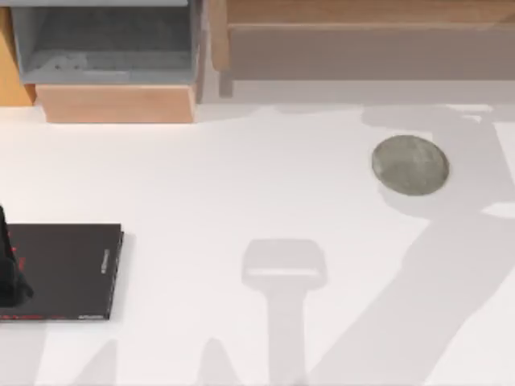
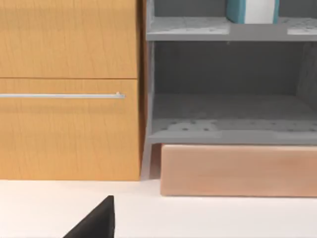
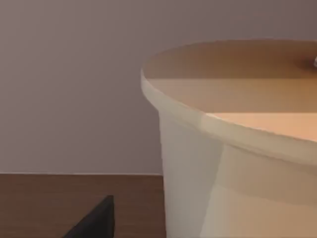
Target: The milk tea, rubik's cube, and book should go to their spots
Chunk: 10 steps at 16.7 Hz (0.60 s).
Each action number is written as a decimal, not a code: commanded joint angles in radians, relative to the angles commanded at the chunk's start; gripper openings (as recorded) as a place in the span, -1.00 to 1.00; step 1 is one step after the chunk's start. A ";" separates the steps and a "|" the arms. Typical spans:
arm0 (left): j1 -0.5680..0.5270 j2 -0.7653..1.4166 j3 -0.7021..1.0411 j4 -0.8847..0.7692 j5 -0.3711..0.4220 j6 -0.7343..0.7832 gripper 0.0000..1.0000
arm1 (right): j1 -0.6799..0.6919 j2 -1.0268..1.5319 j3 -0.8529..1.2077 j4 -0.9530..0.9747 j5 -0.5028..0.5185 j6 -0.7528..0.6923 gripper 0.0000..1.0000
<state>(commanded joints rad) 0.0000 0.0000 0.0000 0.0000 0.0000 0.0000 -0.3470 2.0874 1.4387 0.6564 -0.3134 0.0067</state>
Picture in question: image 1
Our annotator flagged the black book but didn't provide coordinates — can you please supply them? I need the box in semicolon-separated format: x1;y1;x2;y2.
0;223;125;322

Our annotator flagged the grey round coaster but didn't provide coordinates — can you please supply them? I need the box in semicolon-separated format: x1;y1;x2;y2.
370;134;451;197

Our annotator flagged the wooden cupboard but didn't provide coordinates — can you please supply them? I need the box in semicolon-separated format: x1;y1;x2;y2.
0;6;38;108

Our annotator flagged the wooden open shelf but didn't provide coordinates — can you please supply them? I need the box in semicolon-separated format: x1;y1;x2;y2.
211;0;515;98

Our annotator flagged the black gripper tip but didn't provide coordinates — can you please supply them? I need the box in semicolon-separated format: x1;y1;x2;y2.
0;205;35;310

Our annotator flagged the grey pierced drawer inside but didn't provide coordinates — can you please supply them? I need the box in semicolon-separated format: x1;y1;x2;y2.
10;0;200;86

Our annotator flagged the pale wooden drawer front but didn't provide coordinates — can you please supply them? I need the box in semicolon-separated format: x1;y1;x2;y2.
35;83;196;124

